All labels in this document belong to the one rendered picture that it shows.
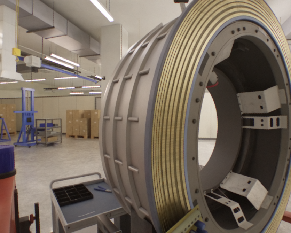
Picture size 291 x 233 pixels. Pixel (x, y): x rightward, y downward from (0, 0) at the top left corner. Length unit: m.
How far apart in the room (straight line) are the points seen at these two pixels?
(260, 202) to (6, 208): 1.32
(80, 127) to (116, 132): 8.72
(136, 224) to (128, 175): 0.26
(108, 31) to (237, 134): 5.83
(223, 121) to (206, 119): 7.23
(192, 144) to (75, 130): 9.15
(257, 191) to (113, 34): 6.06
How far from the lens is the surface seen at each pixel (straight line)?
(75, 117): 9.64
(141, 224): 0.86
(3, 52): 4.86
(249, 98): 1.52
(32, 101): 8.21
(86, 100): 10.58
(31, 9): 5.34
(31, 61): 6.54
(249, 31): 1.08
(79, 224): 1.16
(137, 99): 0.67
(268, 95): 1.50
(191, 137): 0.65
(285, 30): 7.03
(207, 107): 8.87
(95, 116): 9.01
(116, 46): 6.44
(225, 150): 1.61
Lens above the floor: 1.27
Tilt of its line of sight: 1 degrees down
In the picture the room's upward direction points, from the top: straight up
